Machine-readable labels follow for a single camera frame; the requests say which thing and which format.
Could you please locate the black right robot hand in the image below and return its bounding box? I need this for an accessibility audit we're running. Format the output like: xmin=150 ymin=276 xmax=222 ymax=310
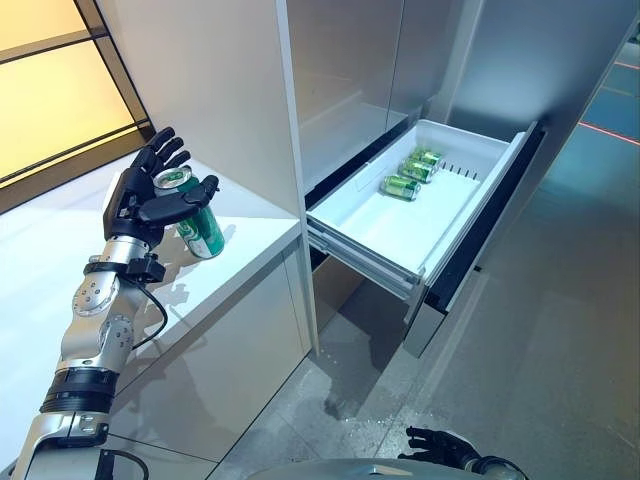
xmin=398 ymin=425 xmax=474 ymax=472

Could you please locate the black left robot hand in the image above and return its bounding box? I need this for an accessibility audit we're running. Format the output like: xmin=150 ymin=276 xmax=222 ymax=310
xmin=102 ymin=127 xmax=221 ymax=246

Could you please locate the green drink can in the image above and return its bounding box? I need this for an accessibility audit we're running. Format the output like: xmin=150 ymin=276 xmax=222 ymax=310
xmin=153 ymin=167 xmax=227 ymax=260
xmin=398 ymin=158 xmax=438 ymax=184
xmin=381 ymin=174 xmax=423 ymax=203
xmin=410 ymin=148 xmax=444 ymax=169

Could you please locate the white fridge drawer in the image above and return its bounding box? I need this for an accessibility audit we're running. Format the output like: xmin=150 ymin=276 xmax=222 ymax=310
xmin=304 ymin=118 xmax=547 ymax=360

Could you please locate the silver robot torso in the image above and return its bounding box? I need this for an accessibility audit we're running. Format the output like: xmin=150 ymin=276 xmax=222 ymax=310
xmin=244 ymin=457 xmax=481 ymax=480

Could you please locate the tall white cabinet panel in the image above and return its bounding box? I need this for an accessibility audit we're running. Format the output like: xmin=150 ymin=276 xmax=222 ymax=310
xmin=74 ymin=0 xmax=321 ymax=357

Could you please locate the dark framed window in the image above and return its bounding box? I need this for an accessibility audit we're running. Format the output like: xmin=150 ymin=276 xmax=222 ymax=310
xmin=0 ymin=0 xmax=152 ymax=212

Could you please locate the white base cabinet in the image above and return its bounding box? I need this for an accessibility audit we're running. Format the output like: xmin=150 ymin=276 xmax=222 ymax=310
xmin=0 ymin=152 xmax=314 ymax=480

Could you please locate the white cabinet with drawers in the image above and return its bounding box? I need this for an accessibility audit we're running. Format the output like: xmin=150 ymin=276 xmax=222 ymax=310
xmin=287 ymin=0 xmax=547 ymax=361

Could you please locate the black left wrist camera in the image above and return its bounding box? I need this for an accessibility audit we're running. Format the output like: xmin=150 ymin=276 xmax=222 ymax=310
xmin=124 ymin=252 xmax=167 ymax=287

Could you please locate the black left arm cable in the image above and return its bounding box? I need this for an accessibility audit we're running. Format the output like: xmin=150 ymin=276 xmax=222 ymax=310
xmin=99 ymin=284 xmax=170 ymax=480

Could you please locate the grey metallic wall panel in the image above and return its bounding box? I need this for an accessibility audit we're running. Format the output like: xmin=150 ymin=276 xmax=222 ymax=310
xmin=429 ymin=0 xmax=639 ymax=281

